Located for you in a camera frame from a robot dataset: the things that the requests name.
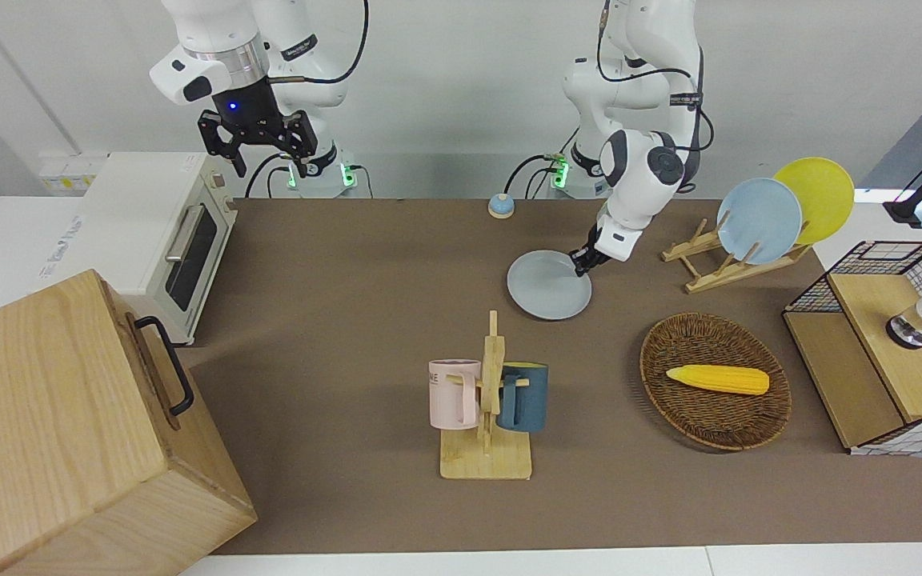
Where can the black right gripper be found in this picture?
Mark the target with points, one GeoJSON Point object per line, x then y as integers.
{"type": "Point", "coordinates": [257, 132]}

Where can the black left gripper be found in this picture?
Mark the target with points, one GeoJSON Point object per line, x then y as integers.
{"type": "Point", "coordinates": [595, 250]}

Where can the gray plate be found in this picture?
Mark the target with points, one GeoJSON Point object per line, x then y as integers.
{"type": "Point", "coordinates": [545, 288]}

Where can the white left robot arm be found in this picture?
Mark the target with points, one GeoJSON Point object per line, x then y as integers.
{"type": "Point", "coordinates": [637, 184]}

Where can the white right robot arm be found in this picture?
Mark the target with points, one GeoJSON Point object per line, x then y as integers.
{"type": "Point", "coordinates": [213, 24]}

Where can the wooden plate rack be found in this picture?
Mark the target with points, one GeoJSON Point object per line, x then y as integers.
{"type": "Point", "coordinates": [717, 276]}

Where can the light blue plate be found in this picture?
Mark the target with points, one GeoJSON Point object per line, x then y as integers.
{"type": "Point", "coordinates": [757, 220]}

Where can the yellow plate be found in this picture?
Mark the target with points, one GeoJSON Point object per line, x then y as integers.
{"type": "Point", "coordinates": [825, 192]}

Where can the blue service bell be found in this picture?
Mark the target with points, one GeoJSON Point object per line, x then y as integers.
{"type": "Point", "coordinates": [501, 208]}

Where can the dark blue mug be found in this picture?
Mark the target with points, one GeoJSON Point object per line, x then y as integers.
{"type": "Point", "coordinates": [529, 400]}

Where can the white toaster oven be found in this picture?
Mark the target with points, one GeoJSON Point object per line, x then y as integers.
{"type": "Point", "coordinates": [133, 208]}

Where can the yellow corn cob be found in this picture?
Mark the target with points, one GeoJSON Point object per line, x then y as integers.
{"type": "Point", "coordinates": [717, 378]}

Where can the brown table mat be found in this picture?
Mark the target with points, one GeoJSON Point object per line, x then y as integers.
{"type": "Point", "coordinates": [349, 320]}

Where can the pink mug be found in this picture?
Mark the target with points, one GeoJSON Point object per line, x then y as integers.
{"type": "Point", "coordinates": [449, 396]}

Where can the brown wicker basket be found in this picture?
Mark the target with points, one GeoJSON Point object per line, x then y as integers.
{"type": "Point", "coordinates": [701, 416]}

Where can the wooden mug tree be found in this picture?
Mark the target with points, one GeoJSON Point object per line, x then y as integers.
{"type": "Point", "coordinates": [485, 462]}

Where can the wooden drawer cabinet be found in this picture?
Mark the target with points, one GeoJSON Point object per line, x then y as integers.
{"type": "Point", "coordinates": [45, 416]}

